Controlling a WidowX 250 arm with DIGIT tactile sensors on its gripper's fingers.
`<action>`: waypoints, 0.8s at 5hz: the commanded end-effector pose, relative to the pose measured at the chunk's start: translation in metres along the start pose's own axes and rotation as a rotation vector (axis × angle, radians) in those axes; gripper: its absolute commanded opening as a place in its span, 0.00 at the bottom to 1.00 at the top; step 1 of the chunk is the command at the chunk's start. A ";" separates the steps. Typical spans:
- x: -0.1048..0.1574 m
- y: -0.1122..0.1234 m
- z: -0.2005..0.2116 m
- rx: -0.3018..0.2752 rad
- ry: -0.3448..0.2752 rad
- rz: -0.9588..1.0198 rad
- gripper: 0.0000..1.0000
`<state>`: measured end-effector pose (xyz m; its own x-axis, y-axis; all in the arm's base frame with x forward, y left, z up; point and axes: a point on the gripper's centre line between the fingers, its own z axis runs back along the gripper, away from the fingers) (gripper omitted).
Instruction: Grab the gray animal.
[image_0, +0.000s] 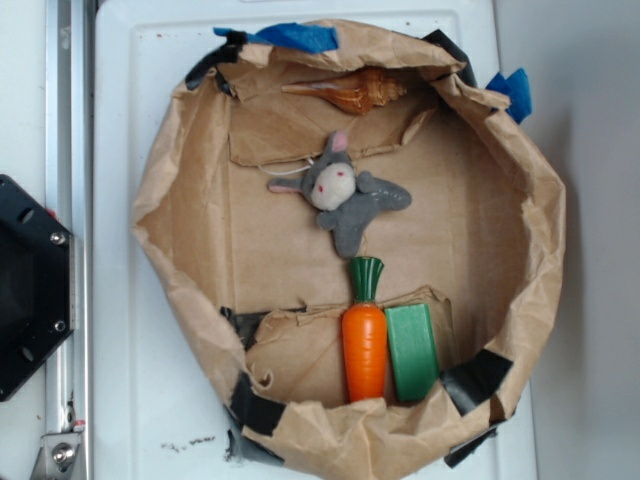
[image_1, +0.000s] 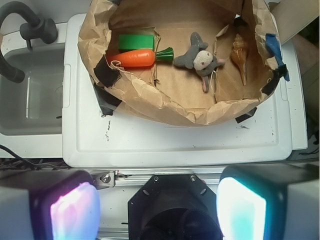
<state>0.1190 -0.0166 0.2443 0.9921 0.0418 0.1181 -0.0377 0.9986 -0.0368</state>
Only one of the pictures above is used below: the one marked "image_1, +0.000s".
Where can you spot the black sink faucet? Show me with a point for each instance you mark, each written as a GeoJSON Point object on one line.
{"type": "Point", "coordinates": [35, 27]}

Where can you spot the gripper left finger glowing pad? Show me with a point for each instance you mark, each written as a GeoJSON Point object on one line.
{"type": "Point", "coordinates": [48, 205]}

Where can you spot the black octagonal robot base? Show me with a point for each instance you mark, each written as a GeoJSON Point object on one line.
{"type": "Point", "coordinates": [173, 207]}

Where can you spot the aluminium rail with bracket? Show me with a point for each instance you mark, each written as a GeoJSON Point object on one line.
{"type": "Point", "coordinates": [110, 178]}

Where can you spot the gray toy sink basin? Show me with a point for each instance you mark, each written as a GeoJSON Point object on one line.
{"type": "Point", "coordinates": [34, 106]}

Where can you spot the gray plush animal toy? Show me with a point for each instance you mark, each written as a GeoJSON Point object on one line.
{"type": "Point", "coordinates": [198, 58]}

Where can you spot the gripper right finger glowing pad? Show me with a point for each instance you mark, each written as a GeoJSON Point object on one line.
{"type": "Point", "coordinates": [271, 201]}

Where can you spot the orange toy carrot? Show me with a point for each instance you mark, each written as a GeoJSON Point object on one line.
{"type": "Point", "coordinates": [141, 57]}

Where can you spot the brown paper bag tray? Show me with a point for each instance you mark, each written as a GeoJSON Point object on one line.
{"type": "Point", "coordinates": [174, 95]}

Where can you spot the green wooden block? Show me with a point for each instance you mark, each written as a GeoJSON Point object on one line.
{"type": "Point", "coordinates": [130, 42]}

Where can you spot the brown spiral seashell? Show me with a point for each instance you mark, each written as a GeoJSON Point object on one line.
{"type": "Point", "coordinates": [239, 55]}

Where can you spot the blue tape piece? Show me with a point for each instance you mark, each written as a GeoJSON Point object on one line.
{"type": "Point", "coordinates": [273, 47]}

